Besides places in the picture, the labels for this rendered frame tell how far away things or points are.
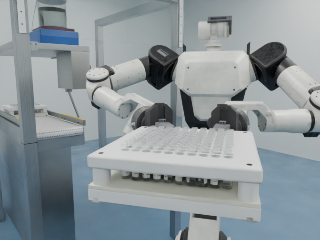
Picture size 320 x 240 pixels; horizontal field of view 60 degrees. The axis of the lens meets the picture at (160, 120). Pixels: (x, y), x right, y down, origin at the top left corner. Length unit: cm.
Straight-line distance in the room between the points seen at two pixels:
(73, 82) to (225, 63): 85
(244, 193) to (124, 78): 76
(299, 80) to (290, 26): 370
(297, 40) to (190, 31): 224
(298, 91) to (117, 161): 71
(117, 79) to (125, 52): 461
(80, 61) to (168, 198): 126
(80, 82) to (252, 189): 130
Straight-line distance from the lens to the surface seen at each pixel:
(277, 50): 109
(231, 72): 101
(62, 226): 190
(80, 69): 157
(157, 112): 64
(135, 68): 107
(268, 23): 487
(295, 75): 102
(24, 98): 142
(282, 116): 85
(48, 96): 502
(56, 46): 153
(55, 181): 177
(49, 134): 155
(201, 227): 103
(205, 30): 109
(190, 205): 39
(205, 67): 102
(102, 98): 92
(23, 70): 142
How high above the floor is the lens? 119
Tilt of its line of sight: 9 degrees down
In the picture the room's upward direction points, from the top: straight up
